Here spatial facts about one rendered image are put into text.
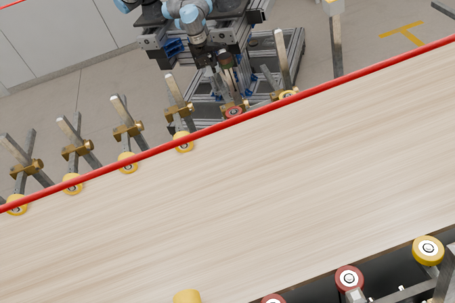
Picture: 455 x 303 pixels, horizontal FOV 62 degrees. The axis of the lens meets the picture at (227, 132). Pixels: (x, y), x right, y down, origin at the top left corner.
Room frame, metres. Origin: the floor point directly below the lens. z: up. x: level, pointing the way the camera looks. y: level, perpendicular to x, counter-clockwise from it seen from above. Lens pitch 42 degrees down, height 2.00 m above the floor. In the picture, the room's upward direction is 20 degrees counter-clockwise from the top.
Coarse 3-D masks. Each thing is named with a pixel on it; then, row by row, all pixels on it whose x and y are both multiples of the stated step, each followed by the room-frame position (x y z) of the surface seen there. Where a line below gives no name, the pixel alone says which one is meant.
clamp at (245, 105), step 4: (244, 100) 1.41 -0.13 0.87; (224, 104) 1.44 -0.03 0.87; (228, 104) 1.43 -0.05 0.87; (232, 104) 1.41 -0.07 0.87; (240, 104) 1.39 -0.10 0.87; (244, 104) 1.39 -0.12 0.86; (248, 104) 1.39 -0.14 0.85; (220, 108) 1.42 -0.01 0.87; (244, 108) 1.39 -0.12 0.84; (224, 112) 1.39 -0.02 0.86; (224, 116) 1.39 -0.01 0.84
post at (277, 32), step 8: (272, 32) 1.43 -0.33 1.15; (280, 32) 1.40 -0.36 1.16; (280, 40) 1.40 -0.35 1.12; (280, 48) 1.40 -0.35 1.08; (280, 56) 1.40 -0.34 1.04; (280, 64) 1.40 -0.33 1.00; (280, 72) 1.43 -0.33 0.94; (288, 72) 1.40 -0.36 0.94; (288, 80) 1.40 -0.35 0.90; (288, 88) 1.40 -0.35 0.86
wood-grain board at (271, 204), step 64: (448, 64) 1.13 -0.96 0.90; (256, 128) 1.17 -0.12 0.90; (320, 128) 1.04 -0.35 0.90; (384, 128) 0.93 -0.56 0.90; (448, 128) 0.82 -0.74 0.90; (128, 192) 1.08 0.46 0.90; (192, 192) 0.96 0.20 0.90; (256, 192) 0.85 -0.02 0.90; (320, 192) 0.76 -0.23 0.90; (384, 192) 0.67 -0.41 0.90; (448, 192) 0.59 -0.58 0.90; (0, 256) 0.99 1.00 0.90; (64, 256) 0.88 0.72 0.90; (128, 256) 0.78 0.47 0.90; (192, 256) 0.69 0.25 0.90; (256, 256) 0.61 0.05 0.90; (320, 256) 0.54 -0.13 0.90
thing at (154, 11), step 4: (156, 0) 2.29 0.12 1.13; (144, 4) 2.28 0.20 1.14; (148, 4) 2.27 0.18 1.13; (152, 4) 2.27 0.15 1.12; (156, 4) 2.28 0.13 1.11; (160, 4) 2.30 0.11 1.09; (144, 8) 2.29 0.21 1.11; (148, 8) 2.27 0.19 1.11; (152, 8) 2.26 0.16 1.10; (156, 8) 2.27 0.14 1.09; (160, 8) 2.28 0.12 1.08; (144, 12) 2.29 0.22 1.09; (148, 12) 2.27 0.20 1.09; (152, 12) 2.26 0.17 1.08; (156, 12) 2.27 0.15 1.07; (160, 12) 2.26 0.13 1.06; (144, 16) 2.29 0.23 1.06; (148, 16) 2.26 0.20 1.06; (152, 16) 2.25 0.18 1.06; (156, 16) 2.25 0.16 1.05
